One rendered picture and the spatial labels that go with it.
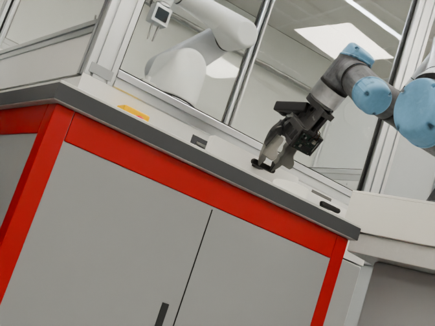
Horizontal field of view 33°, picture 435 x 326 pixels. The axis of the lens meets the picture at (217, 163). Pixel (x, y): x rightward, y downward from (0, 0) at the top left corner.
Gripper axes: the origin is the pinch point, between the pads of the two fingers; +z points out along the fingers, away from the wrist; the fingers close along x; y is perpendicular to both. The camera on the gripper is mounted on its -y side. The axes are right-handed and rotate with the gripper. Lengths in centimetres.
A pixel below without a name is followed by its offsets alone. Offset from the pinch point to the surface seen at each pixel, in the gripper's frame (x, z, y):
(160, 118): -24.7, 6.5, -11.5
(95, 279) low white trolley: -56, 6, 60
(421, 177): 163, 11, -111
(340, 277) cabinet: 48, 22, -1
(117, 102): -36.6, 7.4, -10.9
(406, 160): 165, 11, -128
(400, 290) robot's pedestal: 1, -9, 54
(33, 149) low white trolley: -71, -4, 51
